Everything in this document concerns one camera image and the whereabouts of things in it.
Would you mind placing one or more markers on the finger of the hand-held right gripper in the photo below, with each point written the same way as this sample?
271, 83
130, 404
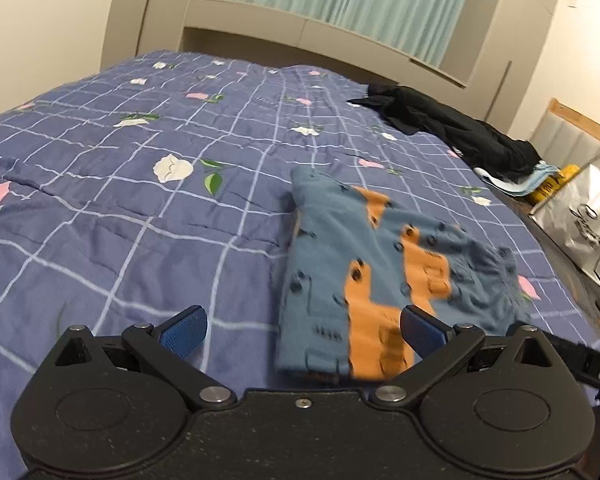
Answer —
587, 362

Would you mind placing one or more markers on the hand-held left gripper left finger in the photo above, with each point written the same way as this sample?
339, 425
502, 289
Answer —
185, 334

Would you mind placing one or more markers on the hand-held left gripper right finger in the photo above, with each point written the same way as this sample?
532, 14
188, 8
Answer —
422, 334

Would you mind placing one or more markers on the blue pants with orange print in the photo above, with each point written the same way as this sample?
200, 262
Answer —
380, 265

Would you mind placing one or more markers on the white shopping bag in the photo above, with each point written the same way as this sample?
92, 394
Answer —
580, 220

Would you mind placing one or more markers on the purple checked floral quilt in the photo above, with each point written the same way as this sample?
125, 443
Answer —
130, 200

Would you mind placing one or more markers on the yellow packet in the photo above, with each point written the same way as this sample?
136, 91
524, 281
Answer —
552, 185

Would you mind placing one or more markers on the light blue cloth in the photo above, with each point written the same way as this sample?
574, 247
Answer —
520, 180

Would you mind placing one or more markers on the black clothing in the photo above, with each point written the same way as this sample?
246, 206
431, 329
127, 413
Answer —
445, 122

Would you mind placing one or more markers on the beige wardrobe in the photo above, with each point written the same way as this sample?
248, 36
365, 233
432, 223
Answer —
510, 35

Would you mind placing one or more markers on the beige window bench cabinet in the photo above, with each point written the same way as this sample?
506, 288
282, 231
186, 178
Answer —
300, 27

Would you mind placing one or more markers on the padded headboard with wooden frame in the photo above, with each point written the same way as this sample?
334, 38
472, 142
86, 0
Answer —
575, 127

